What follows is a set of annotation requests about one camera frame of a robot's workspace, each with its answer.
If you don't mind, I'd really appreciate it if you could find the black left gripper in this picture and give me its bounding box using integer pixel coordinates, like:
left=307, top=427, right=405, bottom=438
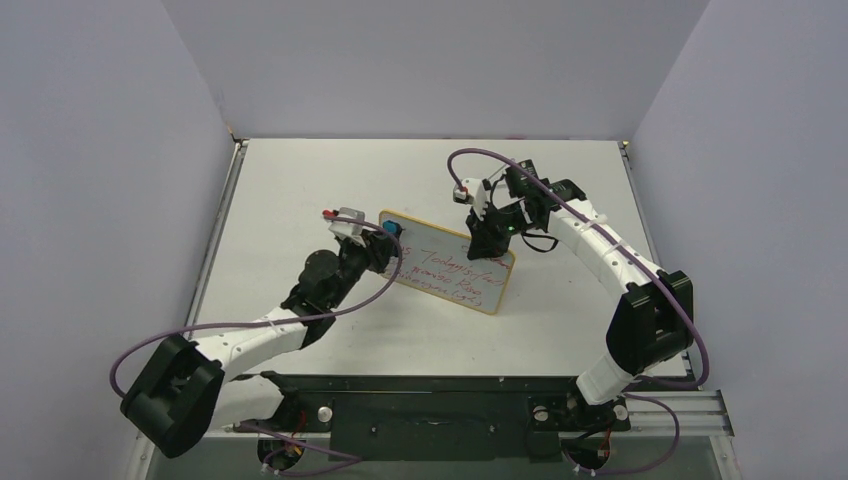
left=326, top=229, right=397, bottom=310

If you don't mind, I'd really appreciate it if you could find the blue whiteboard eraser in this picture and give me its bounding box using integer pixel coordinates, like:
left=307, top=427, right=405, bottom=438
left=382, top=220, right=403, bottom=238

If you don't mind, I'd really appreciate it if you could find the yellow framed whiteboard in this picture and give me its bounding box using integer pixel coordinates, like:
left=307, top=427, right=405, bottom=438
left=379, top=210, right=516, bottom=315

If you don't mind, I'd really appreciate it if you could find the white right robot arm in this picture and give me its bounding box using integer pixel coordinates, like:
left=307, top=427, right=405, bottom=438
left=453, top=160, right=694, bottom=427

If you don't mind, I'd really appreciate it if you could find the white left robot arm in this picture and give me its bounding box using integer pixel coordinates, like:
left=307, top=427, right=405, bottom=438
left=120, top=231, right=402, bottom=458

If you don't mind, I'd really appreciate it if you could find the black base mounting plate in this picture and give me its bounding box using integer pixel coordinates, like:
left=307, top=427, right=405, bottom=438
left=249, top=372, right=672, bottom=463

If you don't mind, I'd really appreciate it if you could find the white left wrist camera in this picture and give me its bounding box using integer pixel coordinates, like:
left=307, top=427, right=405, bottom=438
left=322, top=207, right=366, bottom=245

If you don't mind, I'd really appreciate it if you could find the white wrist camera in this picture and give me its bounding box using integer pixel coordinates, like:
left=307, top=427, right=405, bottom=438
left=452, top=178, right=492, bottom=219
left=322, top=207, right=366, bottom=245

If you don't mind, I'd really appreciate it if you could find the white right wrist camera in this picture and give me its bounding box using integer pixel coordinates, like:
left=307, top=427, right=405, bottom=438
left=452, top=178, right=492, bottom=219

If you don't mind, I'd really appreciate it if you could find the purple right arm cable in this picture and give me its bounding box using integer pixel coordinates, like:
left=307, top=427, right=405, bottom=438
left=446, top=148, right=711, bottom=478

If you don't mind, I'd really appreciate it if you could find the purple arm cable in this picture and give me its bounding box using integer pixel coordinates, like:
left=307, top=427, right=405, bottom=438
left=109, top=218, right=404, bottom=478
left=446, top=148, right=711, bottom=478

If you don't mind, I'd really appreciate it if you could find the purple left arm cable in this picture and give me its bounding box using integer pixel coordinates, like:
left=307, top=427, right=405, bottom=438
left=109, top=218, right=404, bottom=478

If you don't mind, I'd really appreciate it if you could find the aluminium front rail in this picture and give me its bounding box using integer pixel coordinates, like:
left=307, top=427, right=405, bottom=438
left=206, top=390, right=733, bottom=437

